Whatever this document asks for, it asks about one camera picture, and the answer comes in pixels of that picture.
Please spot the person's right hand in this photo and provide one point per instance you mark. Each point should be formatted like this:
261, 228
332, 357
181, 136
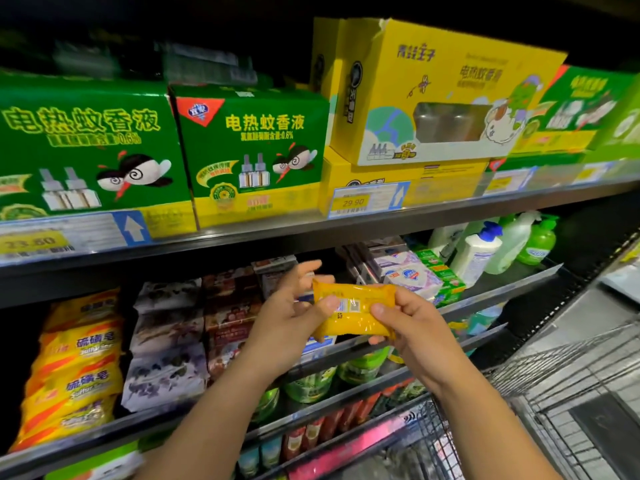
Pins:
425, 340

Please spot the person's left hand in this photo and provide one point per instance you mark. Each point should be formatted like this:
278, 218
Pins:
285, 330

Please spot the stack of pink soap boxes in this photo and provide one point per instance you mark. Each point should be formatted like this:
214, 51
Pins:
230, 315

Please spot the stack of green soap boxes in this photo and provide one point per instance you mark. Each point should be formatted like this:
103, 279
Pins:
445, 277

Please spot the stack of white purple soap boxes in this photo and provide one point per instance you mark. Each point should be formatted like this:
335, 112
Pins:
405, 275

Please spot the yellow soap packet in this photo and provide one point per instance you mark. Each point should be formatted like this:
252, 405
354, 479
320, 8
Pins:
82, 307
350, 307
72, 385
60, 425
80, 345

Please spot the white hand sanitizer bottle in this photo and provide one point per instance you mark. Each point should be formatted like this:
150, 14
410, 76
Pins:
475, 257
445, 237

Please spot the stack of floral soap boxes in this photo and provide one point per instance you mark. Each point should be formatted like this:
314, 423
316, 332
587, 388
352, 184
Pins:
165, 380

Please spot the bright green hand sanitizer bottle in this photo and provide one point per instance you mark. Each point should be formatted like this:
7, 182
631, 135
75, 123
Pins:
540, 243

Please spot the person's left forearm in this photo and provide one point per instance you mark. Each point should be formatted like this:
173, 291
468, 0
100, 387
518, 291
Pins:
210, 430

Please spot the person's right forearm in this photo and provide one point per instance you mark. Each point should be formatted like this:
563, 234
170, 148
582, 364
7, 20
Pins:
500, 440

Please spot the row of red tubes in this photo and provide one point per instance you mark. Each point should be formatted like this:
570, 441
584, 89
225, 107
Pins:
340, 423

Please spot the row of blue white tubes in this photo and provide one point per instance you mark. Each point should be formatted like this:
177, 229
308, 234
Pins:
260, 455

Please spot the pink flat pack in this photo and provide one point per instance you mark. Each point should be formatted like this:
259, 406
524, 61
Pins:
350, 450

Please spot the white blue price tag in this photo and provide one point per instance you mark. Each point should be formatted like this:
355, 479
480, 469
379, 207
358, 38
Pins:
368, 200
70, 237
510, 181
590, 173

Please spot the flat yellow box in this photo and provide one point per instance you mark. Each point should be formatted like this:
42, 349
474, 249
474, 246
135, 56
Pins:
440, 180

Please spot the green box mosquito print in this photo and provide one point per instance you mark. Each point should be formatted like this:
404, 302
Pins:
80, 145
250, 155

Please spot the green white carton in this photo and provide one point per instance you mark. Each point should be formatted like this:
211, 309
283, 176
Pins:
100, 463

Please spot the green yellow cartoon box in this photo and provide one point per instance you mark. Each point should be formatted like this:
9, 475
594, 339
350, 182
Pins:
570, 110

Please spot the large yellow box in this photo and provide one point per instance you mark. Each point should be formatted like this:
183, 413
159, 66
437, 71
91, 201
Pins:
420, 65

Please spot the green box bottle print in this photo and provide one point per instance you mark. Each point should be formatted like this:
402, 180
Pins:
622, 125

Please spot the row of dark green packs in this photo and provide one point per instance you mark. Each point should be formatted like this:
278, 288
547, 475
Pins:
150, 63

